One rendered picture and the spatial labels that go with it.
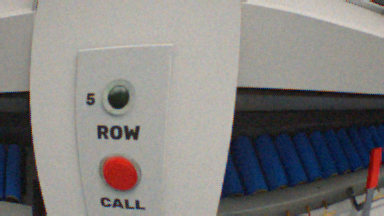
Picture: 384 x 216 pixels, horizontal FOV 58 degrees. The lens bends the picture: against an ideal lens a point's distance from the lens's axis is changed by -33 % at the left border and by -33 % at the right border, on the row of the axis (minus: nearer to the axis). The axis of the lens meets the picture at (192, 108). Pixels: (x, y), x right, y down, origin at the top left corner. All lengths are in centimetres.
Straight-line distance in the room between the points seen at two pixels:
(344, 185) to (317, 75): 16
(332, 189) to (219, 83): 19
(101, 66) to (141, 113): 3
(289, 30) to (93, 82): 9
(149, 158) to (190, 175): 2
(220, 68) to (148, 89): 3
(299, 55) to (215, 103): 5
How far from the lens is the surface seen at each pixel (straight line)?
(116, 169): 20
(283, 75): 22
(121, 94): 18
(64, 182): 21
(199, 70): 19
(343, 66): 23
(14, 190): 32
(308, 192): 35
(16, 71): 20
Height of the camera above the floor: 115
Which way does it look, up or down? 20 degrees down
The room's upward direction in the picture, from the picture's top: 5 degrees clockwise
